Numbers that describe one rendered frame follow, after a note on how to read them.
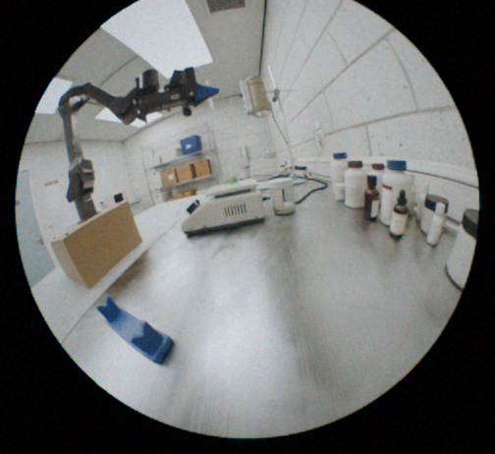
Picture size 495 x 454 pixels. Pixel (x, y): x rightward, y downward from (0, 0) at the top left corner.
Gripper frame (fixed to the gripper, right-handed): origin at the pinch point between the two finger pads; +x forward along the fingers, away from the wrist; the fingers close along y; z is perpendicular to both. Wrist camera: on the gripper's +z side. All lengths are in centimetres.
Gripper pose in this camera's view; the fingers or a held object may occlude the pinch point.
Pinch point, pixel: (206, 91)
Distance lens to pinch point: 44.6
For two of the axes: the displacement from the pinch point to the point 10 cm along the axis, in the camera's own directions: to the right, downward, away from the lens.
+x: 9.0, -3.1, 3.2
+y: -3.9, -1.9, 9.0
